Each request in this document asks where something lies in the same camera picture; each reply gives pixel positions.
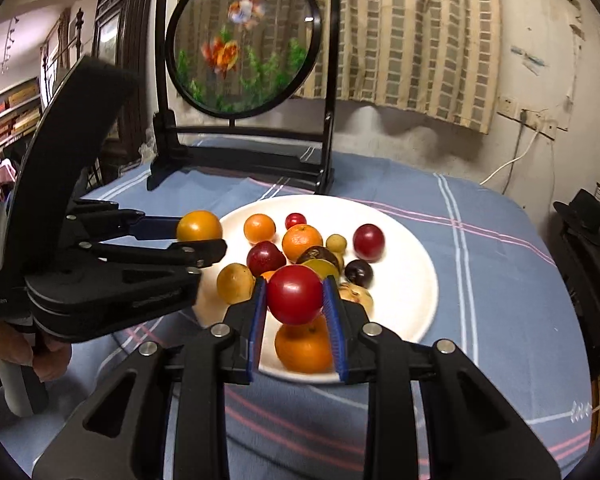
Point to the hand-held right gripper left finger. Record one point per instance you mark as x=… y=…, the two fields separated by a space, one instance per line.
x=257 y=320

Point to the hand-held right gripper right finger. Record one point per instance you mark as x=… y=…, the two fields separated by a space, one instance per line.
x=332 y=325

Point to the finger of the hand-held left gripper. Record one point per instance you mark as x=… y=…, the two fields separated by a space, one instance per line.
x=200 y=252
x=155 y=227

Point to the yellow-orange round fruit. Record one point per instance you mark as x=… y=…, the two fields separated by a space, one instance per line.
x=199 y=226

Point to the large orange tangerine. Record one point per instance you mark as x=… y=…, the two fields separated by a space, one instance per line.
x=304 y=350

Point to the yellow-brown round fruit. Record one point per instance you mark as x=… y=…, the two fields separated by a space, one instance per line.
x=235 y=282

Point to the bright red plum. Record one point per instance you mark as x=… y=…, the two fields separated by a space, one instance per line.
x=294 y=294

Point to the dark red plum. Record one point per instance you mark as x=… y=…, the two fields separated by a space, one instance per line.
x=265 y=258

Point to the small orange tangerine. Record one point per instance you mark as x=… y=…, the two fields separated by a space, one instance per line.
x=259 y=227
x=267 y=275

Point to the brown water chestnut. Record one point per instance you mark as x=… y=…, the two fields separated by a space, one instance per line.
x=315 y=254

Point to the white round plate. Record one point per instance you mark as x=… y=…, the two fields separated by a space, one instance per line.
x=405 y=300

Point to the person's left hand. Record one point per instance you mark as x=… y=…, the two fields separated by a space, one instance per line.
x=10 y=345

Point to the pale tan streaked fruit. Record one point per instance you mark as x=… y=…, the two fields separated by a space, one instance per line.
x=356 y=297

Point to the yellow round fruit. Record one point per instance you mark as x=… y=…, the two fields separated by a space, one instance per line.
x=325 y=268

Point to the dark purple plum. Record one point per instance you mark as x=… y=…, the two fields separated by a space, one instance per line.
x=358 y=272

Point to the small tan longan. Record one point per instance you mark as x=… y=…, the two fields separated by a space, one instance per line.
x=336 y=242

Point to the small red cherry fruit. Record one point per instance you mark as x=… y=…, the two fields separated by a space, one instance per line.
x=295 y=220

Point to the blue plaid tablecloth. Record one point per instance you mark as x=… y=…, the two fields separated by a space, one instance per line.
x=495 y=285

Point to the round goldfish screen with stand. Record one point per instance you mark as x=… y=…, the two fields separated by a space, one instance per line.
x=240 y=60

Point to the dark wooden cabinet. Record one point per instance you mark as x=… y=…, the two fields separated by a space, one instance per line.
x=130 y=35

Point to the black side furniture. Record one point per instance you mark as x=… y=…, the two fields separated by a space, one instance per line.
x=595 y=290

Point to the black hat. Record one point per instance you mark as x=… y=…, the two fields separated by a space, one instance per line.
x=582 y=210

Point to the beige striped curtain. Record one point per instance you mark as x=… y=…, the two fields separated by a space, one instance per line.
x=405 y=35

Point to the blue tape strip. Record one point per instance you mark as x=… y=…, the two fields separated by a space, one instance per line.
x=527 y=60

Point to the wall bookshelf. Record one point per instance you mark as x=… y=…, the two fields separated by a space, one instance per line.
x=10 y=115

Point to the white wall socket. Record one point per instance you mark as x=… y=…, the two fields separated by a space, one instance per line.
x=510 y=106

